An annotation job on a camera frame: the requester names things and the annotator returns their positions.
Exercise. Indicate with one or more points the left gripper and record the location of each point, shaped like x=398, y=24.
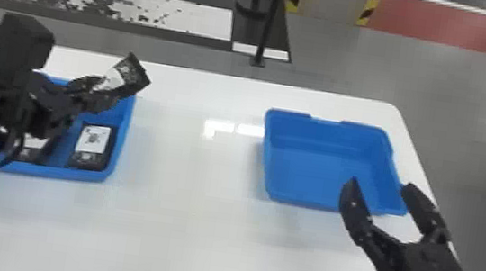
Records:
x=42, y=105

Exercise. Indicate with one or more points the black part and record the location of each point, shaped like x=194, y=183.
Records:
x=127, y=73
x=92, y=146

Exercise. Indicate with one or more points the blue tray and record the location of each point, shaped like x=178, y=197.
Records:
x=117, y=128
x=320, y=161

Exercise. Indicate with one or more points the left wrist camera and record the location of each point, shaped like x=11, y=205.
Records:
x=22, y=45

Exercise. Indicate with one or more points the black metal post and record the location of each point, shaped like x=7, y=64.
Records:
x=267, y=15

